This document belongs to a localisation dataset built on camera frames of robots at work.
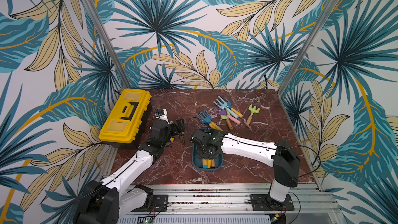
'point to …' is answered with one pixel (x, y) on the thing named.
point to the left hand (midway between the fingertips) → (177, 122)
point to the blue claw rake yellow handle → (204, 116)
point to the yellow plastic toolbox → (129, 117)
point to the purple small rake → (223, 112)
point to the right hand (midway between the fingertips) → (200, 155)
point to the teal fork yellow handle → (233, 110)
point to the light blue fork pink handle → (223, 104)
